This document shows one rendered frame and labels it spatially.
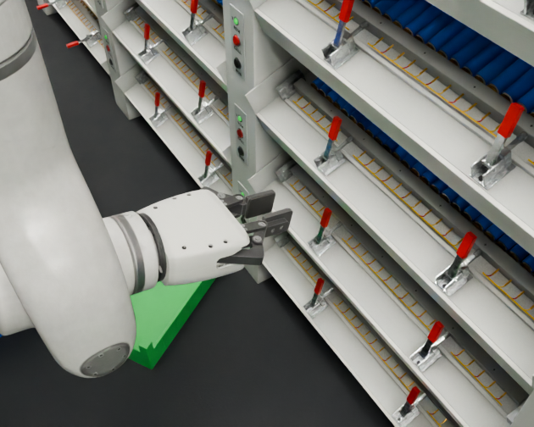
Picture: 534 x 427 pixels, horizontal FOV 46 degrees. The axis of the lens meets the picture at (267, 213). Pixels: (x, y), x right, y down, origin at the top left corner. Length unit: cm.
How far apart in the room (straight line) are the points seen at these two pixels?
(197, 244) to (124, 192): 102
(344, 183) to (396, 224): 11
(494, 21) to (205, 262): 36
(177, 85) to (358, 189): 66
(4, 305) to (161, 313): 82
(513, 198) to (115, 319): 42
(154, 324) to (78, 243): 89
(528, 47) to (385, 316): 56
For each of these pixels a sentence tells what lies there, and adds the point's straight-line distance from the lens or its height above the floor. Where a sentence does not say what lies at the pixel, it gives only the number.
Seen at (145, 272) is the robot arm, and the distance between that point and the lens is 64.
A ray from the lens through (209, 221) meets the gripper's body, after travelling 68.
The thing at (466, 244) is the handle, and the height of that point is 57.
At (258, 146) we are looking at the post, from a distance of 114.
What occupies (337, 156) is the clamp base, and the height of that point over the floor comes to 51.
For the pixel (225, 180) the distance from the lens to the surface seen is 149.
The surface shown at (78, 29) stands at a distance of 214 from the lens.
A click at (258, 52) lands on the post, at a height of 60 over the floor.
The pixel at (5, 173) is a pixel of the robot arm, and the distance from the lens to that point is 50.
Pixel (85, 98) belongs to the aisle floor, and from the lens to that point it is 201.
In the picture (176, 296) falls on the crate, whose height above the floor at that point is 0.
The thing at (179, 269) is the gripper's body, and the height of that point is 64.
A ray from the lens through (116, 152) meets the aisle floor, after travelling 179.
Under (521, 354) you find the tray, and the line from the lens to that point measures 83.
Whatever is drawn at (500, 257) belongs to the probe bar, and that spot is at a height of 54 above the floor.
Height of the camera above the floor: 115
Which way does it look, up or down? 47 degrees down
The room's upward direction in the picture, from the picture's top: straight up
